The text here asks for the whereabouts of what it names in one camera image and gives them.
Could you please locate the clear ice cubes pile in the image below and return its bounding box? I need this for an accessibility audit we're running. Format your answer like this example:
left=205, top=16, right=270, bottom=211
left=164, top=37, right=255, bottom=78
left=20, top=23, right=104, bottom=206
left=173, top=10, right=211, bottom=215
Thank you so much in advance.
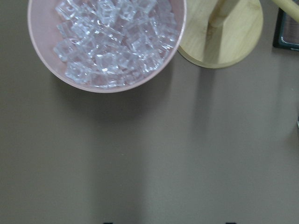
left=53, top=0, right=179, bottom=88

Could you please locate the pink bowl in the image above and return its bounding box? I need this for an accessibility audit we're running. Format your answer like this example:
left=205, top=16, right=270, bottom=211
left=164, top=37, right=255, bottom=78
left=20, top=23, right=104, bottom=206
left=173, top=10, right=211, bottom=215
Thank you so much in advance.
left=27, top=0, right=187, bottom=93

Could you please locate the black framed tray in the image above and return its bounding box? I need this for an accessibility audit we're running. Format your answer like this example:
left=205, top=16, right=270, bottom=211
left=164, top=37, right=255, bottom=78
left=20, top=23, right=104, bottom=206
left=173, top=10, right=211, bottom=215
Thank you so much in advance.
left=272, top=9, right=299, bottom=51

